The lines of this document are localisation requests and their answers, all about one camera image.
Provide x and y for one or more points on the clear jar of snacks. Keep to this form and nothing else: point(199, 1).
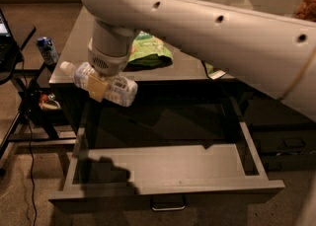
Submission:
point(306, 10)

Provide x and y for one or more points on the green snack bag with logo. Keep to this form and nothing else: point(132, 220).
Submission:
point(149, 52)

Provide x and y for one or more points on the black laptop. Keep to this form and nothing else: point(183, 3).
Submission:
point(7, 42)

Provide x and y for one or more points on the crumpled green chip bag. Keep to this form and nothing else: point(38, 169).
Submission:
point(212, 72)

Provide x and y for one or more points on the clear blue plastic bottle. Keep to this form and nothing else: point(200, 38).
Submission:
point(121, 91)

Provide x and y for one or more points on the black side stand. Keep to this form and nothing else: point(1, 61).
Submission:
point(26, 83)

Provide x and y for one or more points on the open grey top drawer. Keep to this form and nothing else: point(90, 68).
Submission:
point(198, 148)

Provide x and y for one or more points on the small items on stand shelf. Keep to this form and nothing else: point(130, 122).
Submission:
point(49, 102)

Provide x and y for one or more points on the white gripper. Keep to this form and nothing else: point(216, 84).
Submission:
point(107, 62)

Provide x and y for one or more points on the blue drink can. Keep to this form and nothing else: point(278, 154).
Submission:
point(47, 50)

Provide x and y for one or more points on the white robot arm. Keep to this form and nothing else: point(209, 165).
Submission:
point(273, 54)

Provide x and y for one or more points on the dark cabinet with lower drawers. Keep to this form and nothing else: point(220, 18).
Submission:
point(285, 140)

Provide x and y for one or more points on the metal drawer handle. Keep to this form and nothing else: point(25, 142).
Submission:
point(167, 202)

